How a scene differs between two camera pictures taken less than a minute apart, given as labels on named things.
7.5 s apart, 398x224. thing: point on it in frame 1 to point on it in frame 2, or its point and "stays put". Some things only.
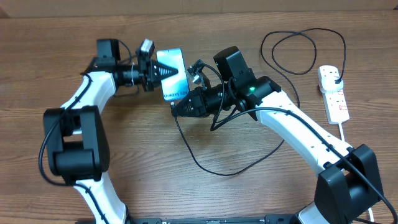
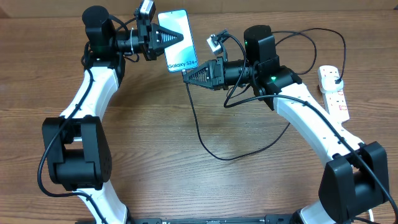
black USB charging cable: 214,173 to 341,34
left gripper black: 148,70 to 150,39
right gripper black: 199,107 to 213,72
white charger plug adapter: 328,84 stays put
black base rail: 267,219 stays put
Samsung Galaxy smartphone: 175,87 to 181,55
